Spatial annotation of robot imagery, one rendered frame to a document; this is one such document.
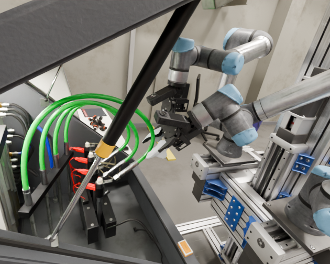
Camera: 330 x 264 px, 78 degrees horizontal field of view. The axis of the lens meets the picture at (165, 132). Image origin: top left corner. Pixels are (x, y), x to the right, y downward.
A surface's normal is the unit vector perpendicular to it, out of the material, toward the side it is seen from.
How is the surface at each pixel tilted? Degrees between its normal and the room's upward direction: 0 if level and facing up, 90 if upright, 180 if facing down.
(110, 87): 90
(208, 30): 90
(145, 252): 0
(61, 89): 90
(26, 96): 90
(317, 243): 0
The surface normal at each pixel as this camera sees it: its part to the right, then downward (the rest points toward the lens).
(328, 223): -0.42, 0.46
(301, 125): 0.35, 0.46
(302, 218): -0.72, -0.13
